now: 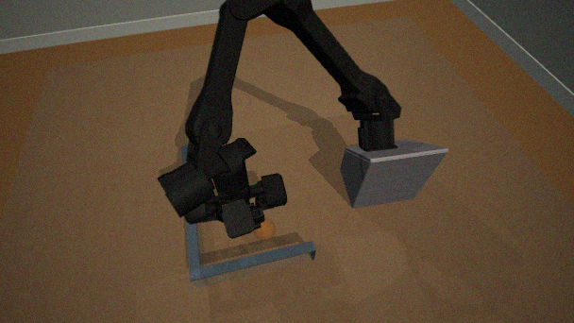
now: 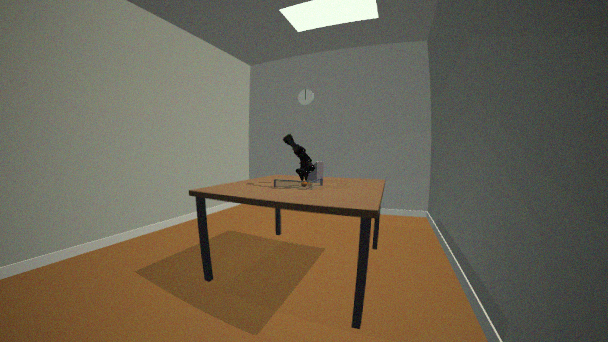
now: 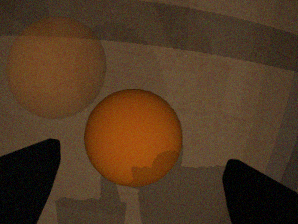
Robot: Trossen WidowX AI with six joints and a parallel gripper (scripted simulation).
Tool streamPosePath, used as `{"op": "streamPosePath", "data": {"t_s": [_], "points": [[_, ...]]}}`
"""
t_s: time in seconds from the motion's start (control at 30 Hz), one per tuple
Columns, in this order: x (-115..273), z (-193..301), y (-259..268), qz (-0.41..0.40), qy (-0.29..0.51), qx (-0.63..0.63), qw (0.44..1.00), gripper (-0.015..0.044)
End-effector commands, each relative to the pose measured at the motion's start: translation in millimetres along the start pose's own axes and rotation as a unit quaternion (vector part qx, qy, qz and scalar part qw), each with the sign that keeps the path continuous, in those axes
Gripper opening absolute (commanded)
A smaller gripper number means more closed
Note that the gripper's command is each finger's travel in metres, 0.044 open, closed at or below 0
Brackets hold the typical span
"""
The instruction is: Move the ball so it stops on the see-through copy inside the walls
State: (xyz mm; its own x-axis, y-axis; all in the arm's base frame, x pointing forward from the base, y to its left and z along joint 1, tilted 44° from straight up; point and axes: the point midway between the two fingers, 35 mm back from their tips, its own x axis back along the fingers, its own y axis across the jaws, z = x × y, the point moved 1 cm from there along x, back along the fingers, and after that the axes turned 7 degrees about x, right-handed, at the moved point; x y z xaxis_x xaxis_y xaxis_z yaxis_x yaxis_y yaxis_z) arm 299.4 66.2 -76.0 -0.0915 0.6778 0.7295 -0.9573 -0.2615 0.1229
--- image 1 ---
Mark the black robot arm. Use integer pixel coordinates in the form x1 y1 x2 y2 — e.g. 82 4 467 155
158 0 401 239

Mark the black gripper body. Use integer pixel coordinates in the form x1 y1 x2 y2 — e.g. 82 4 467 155
184 173 287 225

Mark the translucent orange ball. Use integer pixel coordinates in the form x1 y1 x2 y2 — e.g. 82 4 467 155
254 218 276 241

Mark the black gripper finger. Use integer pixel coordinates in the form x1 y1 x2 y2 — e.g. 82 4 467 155
255 197 273 211
203 210 224 223

